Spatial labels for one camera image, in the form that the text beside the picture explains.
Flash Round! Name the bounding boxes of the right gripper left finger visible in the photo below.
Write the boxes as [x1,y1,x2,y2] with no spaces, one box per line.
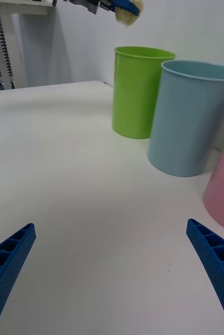
[0,222,37,335]

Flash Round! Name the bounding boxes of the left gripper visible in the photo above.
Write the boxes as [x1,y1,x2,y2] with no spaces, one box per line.
[64,0,141,16]

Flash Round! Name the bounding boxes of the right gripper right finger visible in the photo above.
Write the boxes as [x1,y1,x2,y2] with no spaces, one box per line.
[186,218,224,335]

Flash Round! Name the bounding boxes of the pale yellow ball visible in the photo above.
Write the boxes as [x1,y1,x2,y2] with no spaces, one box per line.
[114,0,144,27]

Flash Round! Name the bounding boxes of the green plastic bin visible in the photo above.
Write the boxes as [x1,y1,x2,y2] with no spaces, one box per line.
[111,46,177,139]

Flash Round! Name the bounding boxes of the pale blue plastic bin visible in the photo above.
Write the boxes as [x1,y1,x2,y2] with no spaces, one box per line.
[147,60,224,178]

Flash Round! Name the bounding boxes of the grey metal shelf rack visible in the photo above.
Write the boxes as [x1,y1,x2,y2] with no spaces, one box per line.
[0,0,58,91]

